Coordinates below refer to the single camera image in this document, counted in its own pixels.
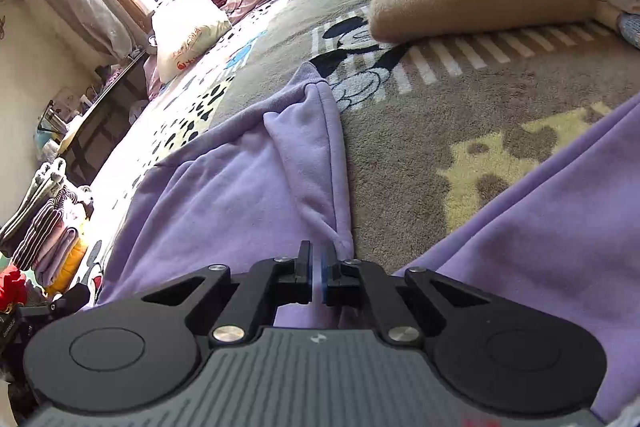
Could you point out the pink folded garment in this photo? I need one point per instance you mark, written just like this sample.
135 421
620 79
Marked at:
70 219

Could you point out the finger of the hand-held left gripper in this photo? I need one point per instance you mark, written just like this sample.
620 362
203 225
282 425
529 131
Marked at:
42 307

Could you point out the grey folded garment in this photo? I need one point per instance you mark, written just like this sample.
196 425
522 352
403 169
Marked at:
30 202

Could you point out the dark side table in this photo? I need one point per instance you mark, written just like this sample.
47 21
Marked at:
100 117

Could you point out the mauve folded garment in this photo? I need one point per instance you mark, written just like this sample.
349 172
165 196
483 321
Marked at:
57 257

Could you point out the purple sweatshirt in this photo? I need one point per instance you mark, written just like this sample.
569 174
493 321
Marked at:
225 187

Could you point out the striped folded garment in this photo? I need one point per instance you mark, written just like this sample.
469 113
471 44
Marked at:
40 232

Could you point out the yellow folded garment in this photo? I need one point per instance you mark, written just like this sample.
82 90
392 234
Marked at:
70 267

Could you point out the red cloth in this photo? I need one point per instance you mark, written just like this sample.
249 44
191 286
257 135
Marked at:
12 287

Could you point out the cartoon mouse printed blanket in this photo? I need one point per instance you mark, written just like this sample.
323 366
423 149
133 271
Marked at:
400 157

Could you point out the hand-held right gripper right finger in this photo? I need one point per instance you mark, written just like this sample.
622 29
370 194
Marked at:
327 279

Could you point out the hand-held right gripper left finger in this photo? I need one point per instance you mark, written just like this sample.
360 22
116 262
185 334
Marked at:
314 277

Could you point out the white plastic bag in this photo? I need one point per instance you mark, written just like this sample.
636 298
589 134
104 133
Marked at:
185 32

